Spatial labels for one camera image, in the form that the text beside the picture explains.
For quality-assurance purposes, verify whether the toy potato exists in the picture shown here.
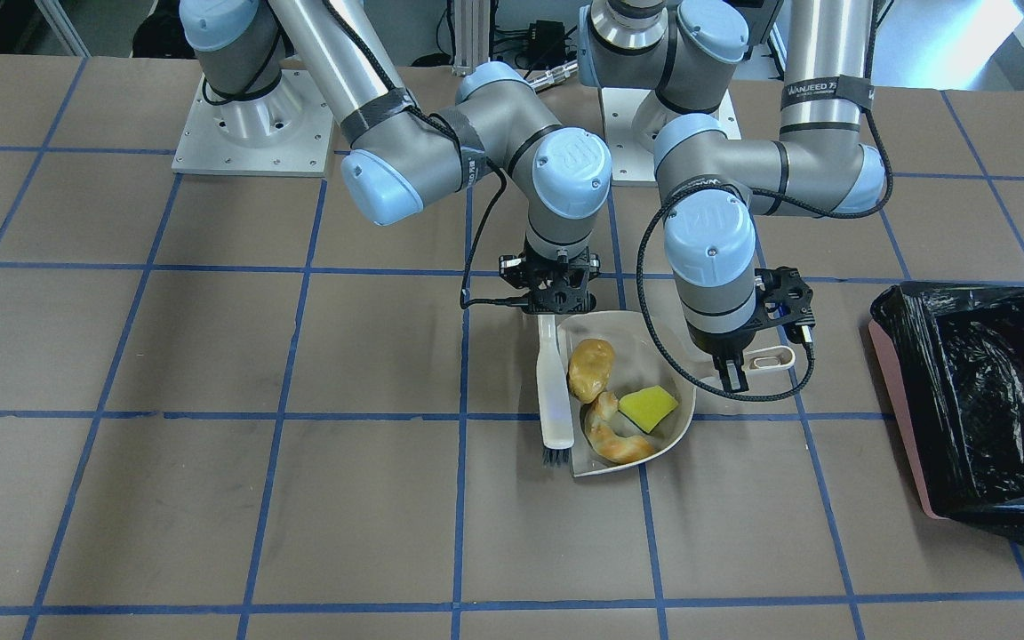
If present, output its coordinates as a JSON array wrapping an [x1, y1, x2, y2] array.
[[566, 339, 615, 404]]

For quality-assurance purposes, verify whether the toy croissant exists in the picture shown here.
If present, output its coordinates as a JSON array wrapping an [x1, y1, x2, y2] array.
[[582, 390, 657, 465]]

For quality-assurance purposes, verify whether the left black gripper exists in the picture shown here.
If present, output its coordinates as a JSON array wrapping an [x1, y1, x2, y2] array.
[[718, 267, 814, 394]]

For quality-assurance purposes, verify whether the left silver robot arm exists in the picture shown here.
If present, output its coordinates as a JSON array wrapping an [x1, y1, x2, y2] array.
[[577, 1, 893, 402]]

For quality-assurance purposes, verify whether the bin with black bag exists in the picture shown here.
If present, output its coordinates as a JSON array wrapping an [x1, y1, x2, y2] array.
[[868, 281, 1024, 547]]

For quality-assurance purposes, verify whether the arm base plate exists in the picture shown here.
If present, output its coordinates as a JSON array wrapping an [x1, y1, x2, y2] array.
[[172, 69, 333, 178], [600, 88, 740, 187]]

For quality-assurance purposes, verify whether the aluminium frame post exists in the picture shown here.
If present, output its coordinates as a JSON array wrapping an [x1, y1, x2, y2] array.
[[450, 0, 495, 77]]

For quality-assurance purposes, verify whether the yellow sponge wedge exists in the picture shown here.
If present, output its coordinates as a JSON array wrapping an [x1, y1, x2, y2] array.
[[618, 385, 679, 435]]

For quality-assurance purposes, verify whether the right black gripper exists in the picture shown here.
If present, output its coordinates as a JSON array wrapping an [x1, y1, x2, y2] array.
[[499, 251, 600, 315]]

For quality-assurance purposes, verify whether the white hand brush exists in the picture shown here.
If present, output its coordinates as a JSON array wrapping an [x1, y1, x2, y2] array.
[[536, 315, 574, 468]]

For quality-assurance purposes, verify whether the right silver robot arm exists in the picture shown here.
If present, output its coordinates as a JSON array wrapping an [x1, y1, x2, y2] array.
[[173, 1, 612, 315]]

